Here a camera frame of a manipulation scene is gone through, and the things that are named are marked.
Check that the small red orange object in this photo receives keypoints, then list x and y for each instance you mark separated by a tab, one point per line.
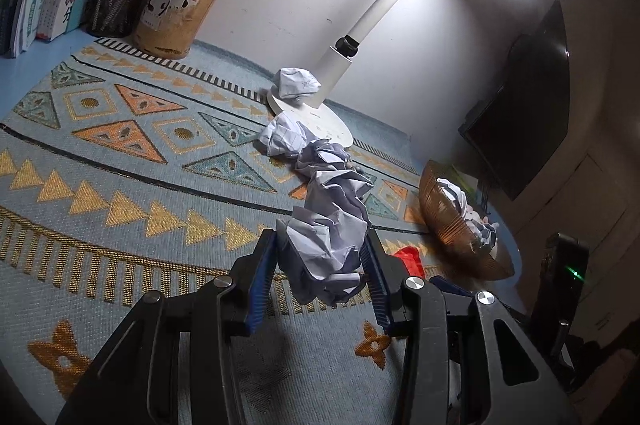
410	257

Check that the patterned woven table mat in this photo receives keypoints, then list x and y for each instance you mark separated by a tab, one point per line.
125	165

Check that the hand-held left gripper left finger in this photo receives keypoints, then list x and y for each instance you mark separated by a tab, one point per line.
260	282

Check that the black flat screen television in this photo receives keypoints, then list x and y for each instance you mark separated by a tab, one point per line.
530	105

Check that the black mesh pen holder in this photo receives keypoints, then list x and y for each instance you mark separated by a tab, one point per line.
115	5

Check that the wooden pen holder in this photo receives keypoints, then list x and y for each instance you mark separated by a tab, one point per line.
170	15

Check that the white paper ball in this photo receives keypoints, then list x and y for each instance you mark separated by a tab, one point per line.
295	82
455	195
282	135
322	157
482	232
337	195
320	255

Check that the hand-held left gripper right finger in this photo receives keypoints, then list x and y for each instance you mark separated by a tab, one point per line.
377	290

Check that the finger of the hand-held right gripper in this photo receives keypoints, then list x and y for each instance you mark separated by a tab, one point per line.
452	287

